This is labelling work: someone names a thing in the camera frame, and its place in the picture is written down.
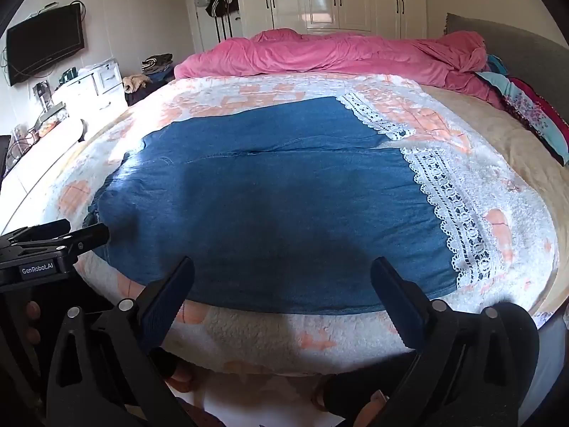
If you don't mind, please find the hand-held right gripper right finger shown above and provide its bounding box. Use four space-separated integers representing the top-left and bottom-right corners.
370 257 520 427

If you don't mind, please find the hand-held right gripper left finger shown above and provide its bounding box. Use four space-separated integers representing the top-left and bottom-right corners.
44 255 196 427

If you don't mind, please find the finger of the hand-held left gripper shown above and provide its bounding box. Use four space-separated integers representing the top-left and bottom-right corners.
0 219 73 244
13 223 110 259

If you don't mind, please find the blue denim pants lace hem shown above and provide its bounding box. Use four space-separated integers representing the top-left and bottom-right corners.
82 96 501 315

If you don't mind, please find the person's left hand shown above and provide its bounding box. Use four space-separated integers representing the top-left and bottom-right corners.
24 300 44 347

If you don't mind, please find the white bed footboard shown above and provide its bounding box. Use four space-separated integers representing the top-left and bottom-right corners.
0 118 88 232

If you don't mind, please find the black fuzzy slipper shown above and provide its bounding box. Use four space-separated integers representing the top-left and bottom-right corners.
324 301 541 427

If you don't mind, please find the white drawer cabinet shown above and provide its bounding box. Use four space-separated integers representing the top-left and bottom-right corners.
52 59 129 122

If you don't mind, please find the dark cloth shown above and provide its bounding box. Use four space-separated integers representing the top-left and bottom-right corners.
124 75 176 107

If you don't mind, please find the beige stuffed toy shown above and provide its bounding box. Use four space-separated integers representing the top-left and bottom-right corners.
122 75 152 94

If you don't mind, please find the white orange patterned blanket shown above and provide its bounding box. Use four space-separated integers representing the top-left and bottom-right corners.
44 73 559 375

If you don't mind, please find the black flat television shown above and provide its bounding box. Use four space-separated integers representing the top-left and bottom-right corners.
5 4 86 87

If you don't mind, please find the pile of folded clothes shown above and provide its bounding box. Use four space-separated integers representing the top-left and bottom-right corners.
141 53 175 77

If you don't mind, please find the beige bed sheet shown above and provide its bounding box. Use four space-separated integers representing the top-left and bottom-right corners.
420 84 569 321

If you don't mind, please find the striped folded blanket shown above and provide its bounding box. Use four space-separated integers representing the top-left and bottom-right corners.
473 53 569 166

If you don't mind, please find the white door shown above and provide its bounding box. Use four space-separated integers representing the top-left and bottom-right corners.
184 0 244 54

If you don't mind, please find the pink duvet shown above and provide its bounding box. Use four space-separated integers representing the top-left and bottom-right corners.
173 28 507 110

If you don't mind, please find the grey padded headboard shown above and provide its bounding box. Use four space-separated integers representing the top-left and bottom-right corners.
445 12 569 143

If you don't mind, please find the white wardrobe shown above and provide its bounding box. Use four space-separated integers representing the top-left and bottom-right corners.
233 0 428 41

